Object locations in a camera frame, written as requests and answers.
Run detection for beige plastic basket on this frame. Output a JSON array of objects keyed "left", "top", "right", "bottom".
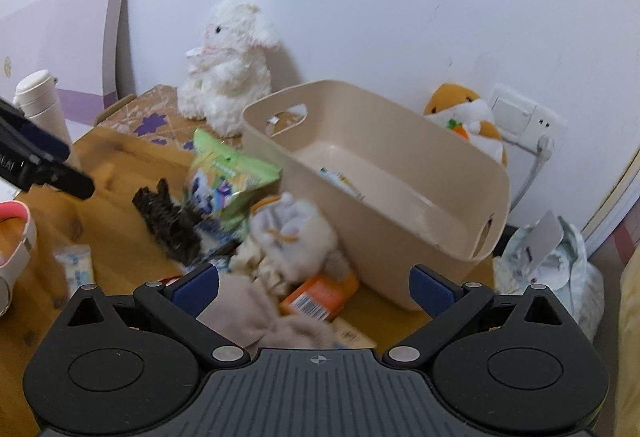
[{"left": 242, "top": 79, "right": 511, "bottom": 313}]

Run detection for black hair claw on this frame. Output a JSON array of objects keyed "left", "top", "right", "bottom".
[{"left": 131, "top": 178, "right": 203, "bottom": 265}]

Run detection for white fuzzy soft toy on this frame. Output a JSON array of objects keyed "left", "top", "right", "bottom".
[{"left": 235, "top": 192, "right": 351, "bottom": 293}]

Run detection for pink white headphones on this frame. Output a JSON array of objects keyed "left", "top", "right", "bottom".
[{"left": 0, "top": 200, "right": 38, "bottom": 318}]

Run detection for small white tube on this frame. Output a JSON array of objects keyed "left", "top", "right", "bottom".
[{"left": 320, "top": 167, "right": 366, "bottom": 200}]

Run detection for white plug with cable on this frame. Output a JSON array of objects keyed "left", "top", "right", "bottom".
[{"left": 510, "top": 134, "right": 556, "bottom": 218}]

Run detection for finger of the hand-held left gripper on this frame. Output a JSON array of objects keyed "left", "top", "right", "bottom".
[
  {"left": 0, "top": 98, "right": 71, "bottom": 164},
  {"left": 30, "top": 162, "right": 96, "bottom": 200}
]

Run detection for orange plastic bottle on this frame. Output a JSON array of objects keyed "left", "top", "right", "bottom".
[{"left": 279, "top": 273, "right": 361, "bottom": 323}]

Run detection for orange white plush hamster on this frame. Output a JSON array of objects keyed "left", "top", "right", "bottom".
[{"left": 424, "top": 84, "right": 508, "bottom": 168}]

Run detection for beige cloth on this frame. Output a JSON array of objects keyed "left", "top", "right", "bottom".
[{"left": 197, "top": 274, "right": 336, "bottom": 350}]

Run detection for white wall socket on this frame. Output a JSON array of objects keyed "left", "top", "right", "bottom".
[{"left": 487, "top": 84, "right": 568, "bottom": 150}]

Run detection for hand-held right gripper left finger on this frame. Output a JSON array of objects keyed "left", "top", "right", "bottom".
[{"left": 65, "top": 263, "right": 251, "bottom": 366}]

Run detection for white card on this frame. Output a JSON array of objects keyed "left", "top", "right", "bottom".
[{"left": 520, "top": 210, "right": 566, "bottom": 270}]

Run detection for patterned brown cardboard box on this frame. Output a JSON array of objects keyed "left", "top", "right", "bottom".
[{"left": 95, "top": 85, "right": 246, "bottom": 152}]

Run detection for dark blue packet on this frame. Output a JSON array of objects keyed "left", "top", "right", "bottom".
[{"left": 197, "top": 217, "right": 246, "bottom": 263}]

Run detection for white door frame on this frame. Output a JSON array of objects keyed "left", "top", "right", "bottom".
[{"left": 582, "top": 152, "right": 640, "bottom": 258}]

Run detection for tan flat carton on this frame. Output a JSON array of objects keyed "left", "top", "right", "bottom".
[{"left": 330, "top": 317, "right": 378, "bottom": 350}]

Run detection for yellow bedding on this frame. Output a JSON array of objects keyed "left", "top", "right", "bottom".
[{"left": 617, "top": 247, "right": 640, "bottom": 437}]

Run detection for green cartoon snack bag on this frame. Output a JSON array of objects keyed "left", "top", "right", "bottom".
[{"left": 182, "top": 128, "right": 283, "bottom": 243}]

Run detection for small blue white packet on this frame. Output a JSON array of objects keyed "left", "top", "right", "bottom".
[{"left": 54, "top": 244, "right": 96, "bottom": 303}]

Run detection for white purple gift box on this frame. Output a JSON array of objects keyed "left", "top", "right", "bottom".
[{"left": 0, "top": 0, "right": 130, "bottom": 128}]

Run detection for white plush lamb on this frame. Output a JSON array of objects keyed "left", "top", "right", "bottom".
[{"left": 177, "top": 0, "right": 281, "bottom": 138}]

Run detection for white thermos bottle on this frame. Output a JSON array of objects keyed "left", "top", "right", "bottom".
[{"left": 12, "top": 69, "right": 81, "bottom": 168}]

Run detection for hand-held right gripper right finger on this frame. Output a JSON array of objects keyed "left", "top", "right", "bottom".
[{"left": 382, "top": 264, "right": 573, "bottom": 365}]

